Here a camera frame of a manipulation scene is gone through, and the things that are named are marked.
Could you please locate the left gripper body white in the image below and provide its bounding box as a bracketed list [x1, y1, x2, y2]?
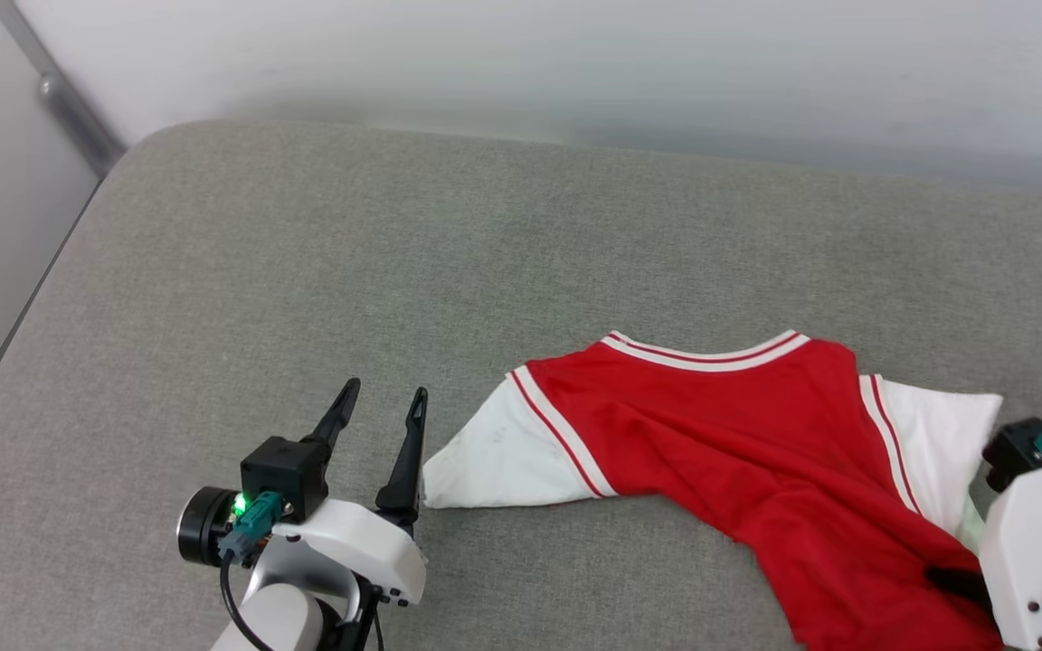
[177, 486, 430, 627]

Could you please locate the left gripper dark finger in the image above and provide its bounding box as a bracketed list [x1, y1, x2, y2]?
[374, 387, 430, 534]
[302, 378, 362, 464]

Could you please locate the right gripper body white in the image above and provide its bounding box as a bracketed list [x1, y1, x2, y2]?
[978, 458, 1042, 651]

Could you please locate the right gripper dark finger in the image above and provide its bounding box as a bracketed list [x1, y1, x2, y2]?
[924, 564, 992, 607]

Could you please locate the red and white shirt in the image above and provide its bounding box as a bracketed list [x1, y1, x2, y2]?
[420, 329, 1012, 651]

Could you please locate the grey fabric sofa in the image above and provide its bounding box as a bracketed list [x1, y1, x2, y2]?
[0, 118, 1042, 651]

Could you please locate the thin black cable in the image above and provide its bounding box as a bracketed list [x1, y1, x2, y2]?
[360, 588, 388, 651]
[219, 552, 279, 651]

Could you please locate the left teal cable connector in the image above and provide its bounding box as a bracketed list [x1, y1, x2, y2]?
[217, 491, 286, 563]

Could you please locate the grey metal rail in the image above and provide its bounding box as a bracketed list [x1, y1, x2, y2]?
[0, 0, 129, 178]

